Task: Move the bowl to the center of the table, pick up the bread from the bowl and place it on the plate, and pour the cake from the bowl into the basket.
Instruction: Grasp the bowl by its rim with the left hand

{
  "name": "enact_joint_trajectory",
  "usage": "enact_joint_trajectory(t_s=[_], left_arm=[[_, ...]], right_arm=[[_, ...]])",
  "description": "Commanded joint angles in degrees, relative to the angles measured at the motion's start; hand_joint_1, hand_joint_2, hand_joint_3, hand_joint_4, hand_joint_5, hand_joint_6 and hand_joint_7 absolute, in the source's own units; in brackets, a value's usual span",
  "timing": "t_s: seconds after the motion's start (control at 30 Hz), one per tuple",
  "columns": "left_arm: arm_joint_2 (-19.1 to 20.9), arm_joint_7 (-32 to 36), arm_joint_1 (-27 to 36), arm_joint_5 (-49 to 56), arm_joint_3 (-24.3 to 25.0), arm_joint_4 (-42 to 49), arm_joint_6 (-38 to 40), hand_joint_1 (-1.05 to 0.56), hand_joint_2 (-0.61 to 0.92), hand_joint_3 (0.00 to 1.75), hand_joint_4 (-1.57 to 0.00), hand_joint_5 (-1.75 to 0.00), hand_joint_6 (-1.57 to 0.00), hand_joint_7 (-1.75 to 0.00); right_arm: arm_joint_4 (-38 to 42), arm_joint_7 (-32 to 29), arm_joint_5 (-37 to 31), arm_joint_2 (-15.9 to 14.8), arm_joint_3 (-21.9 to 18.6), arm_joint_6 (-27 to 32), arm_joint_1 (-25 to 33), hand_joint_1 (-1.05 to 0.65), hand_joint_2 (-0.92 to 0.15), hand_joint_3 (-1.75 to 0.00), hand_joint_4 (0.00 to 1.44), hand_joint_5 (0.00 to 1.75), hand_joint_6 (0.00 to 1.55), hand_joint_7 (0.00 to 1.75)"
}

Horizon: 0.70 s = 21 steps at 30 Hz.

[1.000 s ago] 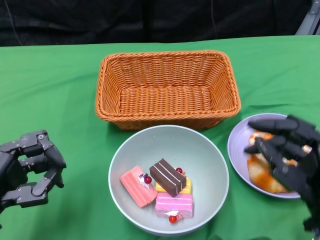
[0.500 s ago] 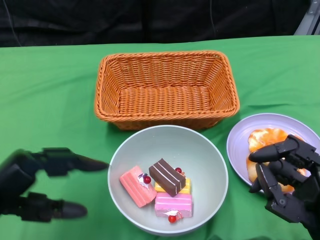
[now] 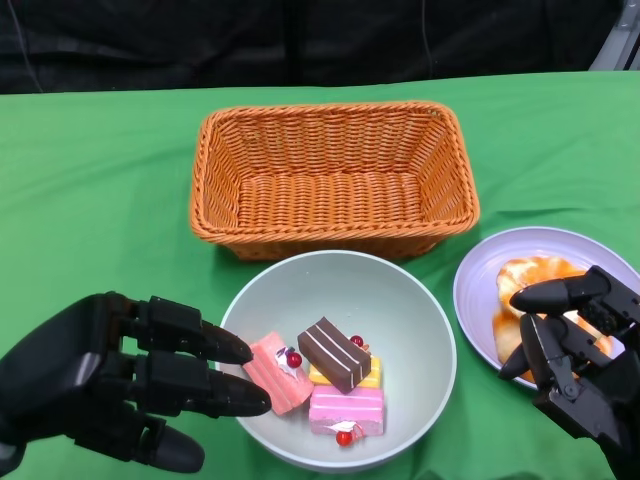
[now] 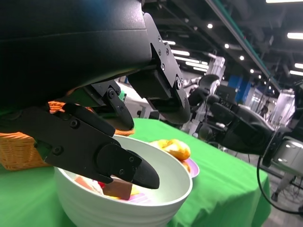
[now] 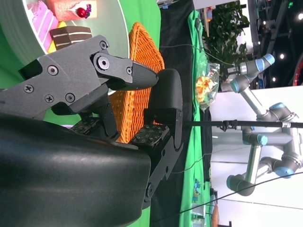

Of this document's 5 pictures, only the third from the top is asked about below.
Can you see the salmon pink cake slice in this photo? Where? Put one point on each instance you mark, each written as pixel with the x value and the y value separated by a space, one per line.
pixel 280 385

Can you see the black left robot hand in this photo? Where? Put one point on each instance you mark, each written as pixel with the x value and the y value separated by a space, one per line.
pixel 60 360

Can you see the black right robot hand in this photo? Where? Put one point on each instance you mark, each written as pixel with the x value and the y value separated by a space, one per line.
pixel 575 400

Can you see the orange striped croissant bread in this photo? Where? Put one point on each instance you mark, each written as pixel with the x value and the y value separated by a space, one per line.
pixel 535 272
pixel 505 335

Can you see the magenta pink cake slice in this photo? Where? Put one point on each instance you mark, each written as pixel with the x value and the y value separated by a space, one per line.
pixel 345 405

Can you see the black backdrop curtain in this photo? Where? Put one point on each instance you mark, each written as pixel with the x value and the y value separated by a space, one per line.
pixel 250 40

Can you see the lavender round plate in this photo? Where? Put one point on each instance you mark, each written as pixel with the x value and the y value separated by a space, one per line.
pixel 480 295

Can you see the grey metal frame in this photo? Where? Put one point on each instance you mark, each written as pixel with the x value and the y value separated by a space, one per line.
pixel 620 40

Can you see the pale grey round bowl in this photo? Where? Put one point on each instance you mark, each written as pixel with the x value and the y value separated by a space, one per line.
pixel 340 285

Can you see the yellow cake slice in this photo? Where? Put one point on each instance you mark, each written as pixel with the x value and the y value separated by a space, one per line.
pixel 372 372

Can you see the green tablecloth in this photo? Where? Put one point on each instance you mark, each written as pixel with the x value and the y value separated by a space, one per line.
pixel 125 175

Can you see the orange wicker rectangular basket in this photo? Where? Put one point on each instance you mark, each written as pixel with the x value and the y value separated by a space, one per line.
pixel 330 205

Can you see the chocolate brown cake slice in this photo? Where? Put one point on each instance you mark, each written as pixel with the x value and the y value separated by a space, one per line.
pixel 335 355

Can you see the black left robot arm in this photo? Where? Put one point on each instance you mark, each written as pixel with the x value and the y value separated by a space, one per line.
pixel 7 460

